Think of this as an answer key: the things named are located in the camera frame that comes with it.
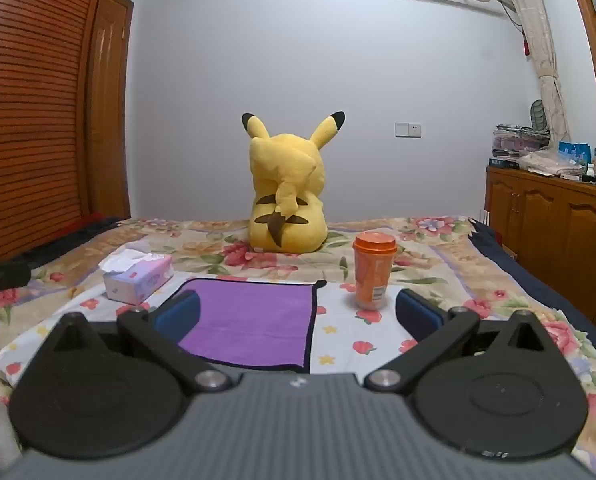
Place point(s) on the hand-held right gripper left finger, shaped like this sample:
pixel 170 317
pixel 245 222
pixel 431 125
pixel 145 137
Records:
pixel 180 316

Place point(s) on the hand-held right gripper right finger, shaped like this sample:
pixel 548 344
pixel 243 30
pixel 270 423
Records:
pixel 418 314

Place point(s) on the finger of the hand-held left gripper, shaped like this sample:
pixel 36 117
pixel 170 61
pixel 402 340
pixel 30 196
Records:
pixel 9 277

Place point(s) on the purple towel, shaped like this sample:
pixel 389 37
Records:
pixel 258 320

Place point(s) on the pink tissue box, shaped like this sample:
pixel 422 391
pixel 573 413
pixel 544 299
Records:
pixel 138 277

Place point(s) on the orange lidded cup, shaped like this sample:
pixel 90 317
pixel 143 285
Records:
pixel 373 272

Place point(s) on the white strawberry print cloth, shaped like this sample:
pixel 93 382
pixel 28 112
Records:
pixel 338 327

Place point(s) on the yellow plush toy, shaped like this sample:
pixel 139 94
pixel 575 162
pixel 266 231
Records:
pixel 285 200

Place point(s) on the wooden cabinet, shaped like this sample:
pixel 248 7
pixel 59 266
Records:
pixel 553 220

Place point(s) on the wooden louvered wardrobe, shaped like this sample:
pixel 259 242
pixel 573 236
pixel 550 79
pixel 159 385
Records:
pixel 28 100

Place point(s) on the wooden door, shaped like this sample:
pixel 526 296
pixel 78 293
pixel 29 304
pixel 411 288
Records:
pixel 109 110

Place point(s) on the stack of folded cloths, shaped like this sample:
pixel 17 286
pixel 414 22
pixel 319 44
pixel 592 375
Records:
pixel 518 142

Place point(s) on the pink folded cloth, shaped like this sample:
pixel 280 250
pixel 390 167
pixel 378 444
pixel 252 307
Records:
pixel 550 164

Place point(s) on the blue box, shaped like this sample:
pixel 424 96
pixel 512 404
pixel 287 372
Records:
pixel 575 151

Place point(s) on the black mesh fan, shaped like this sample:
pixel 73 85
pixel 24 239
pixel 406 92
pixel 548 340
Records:
pixel 539 115

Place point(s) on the beige patterned curtain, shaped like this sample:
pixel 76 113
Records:
pixel 540 45

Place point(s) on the white wall switch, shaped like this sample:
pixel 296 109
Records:
pixel 407 129

